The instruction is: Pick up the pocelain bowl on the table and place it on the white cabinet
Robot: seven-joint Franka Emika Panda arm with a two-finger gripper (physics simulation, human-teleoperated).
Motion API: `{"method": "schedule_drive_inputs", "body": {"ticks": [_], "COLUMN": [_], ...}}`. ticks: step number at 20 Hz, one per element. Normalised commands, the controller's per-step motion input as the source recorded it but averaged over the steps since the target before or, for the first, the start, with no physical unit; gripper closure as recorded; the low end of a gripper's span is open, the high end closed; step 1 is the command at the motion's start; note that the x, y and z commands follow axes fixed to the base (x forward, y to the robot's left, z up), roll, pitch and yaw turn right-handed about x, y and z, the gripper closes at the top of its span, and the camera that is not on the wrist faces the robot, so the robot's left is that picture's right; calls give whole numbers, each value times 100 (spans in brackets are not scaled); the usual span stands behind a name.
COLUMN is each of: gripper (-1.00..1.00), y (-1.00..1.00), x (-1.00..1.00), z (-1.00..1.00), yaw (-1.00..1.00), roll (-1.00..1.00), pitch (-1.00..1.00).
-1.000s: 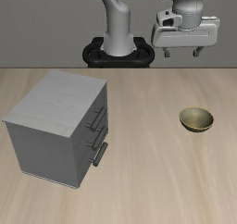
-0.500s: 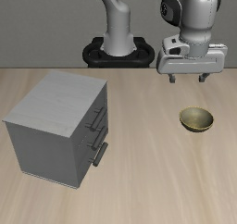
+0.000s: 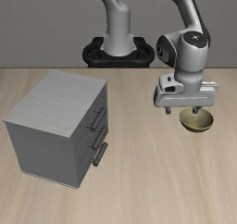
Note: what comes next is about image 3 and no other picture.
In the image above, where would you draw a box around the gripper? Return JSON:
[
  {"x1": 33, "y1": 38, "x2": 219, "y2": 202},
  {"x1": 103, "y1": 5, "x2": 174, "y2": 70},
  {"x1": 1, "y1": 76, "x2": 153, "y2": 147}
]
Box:
[{"x1": 153, "y1": 73, "x2": 219, "y2": 115}]

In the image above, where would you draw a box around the olive porcelain bowl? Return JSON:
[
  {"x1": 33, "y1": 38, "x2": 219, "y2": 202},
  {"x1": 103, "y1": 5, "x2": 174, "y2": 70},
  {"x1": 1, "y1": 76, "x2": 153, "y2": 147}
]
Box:
[{"x1": 179, "y1": 106, "x2": 215, "y2": 133}]

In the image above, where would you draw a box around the grey cabinet with drawers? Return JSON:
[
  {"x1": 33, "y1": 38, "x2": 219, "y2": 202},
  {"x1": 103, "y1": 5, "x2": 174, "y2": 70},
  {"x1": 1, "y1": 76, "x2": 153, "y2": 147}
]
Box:
[{"x1": 2, "y1": 69, "x2": 109, "y2": 190}]

